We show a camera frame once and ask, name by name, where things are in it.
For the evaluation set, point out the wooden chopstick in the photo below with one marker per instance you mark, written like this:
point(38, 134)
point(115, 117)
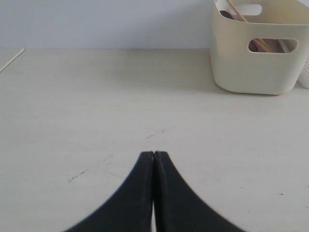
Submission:
point(237, 12)
point(261, 45)

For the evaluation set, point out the silver table knife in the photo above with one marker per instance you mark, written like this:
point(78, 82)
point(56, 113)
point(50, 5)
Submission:
point(284, 46)

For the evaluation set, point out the cream plastic bin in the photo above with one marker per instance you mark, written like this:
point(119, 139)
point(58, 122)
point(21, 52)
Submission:
point(237, 69)

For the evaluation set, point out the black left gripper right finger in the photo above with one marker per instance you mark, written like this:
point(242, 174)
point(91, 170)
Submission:
point(177, 207)

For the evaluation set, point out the white perforated plastic basket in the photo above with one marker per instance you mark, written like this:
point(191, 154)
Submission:
point(303, 79)

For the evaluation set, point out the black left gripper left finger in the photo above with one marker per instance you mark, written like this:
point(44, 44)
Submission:
point(129, 209)

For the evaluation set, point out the brown wooden plate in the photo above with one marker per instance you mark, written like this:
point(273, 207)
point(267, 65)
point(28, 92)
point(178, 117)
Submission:
point(273, 45)

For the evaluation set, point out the dark wooden spoon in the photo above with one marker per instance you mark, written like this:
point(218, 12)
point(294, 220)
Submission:
point(227, 15)

